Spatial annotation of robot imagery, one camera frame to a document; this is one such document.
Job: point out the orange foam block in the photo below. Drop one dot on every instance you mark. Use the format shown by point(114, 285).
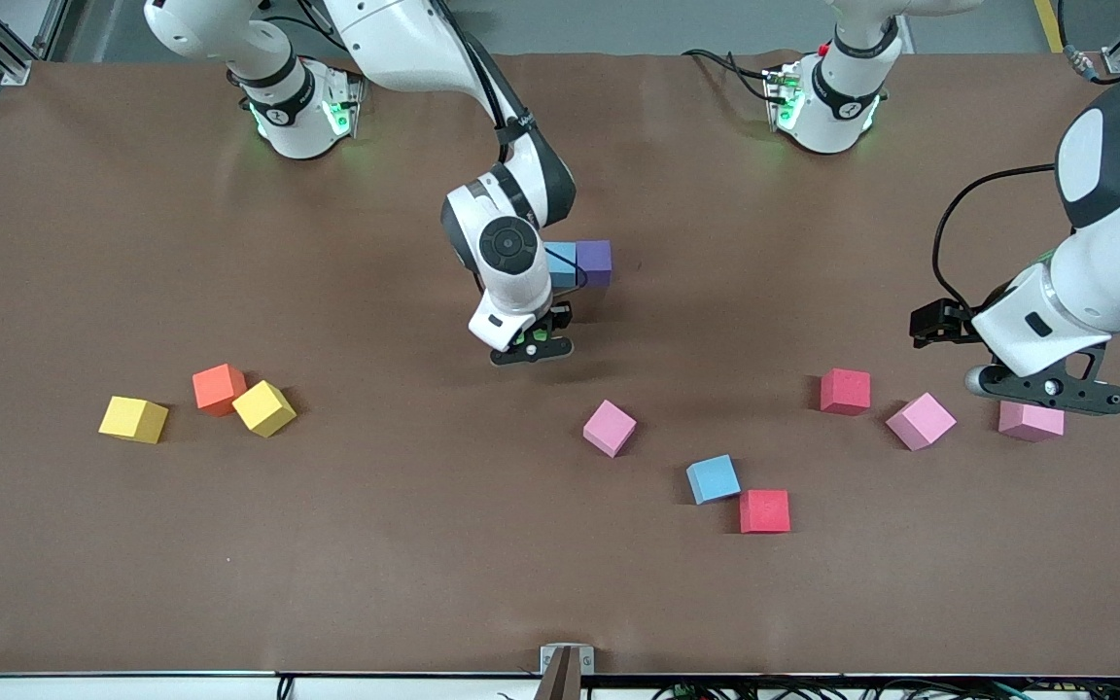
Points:
point(220, 387)

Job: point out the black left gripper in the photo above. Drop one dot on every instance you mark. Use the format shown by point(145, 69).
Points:
point(949, 324)

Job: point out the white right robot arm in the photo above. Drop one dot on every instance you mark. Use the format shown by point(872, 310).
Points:
point(511, 253)

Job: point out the metal table edge bracket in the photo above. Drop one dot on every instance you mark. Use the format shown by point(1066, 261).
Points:
point(567, 666)

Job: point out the purple foam block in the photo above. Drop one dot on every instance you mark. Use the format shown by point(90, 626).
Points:
point(594, 262)

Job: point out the blue foam block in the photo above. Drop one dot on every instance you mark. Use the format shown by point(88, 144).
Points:
point(713, 478)
point(556, 275)

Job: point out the green foam block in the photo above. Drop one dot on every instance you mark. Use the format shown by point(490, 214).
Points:
point(541, 335)

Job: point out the red foam block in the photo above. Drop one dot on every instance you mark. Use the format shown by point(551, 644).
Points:
point(764, 510)
point(845, 391)

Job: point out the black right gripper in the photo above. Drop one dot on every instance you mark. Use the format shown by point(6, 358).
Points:
point(556, 316)

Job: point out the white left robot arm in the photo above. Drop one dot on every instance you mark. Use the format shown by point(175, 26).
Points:
point(1114, 262)

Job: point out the pink foam block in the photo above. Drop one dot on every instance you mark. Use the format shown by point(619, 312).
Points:
point(610, 428)
point(921, 421)
point(1032, 426)

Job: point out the yellow foam block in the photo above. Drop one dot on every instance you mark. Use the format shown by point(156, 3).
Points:
point(263, 408)
point(132, 419)

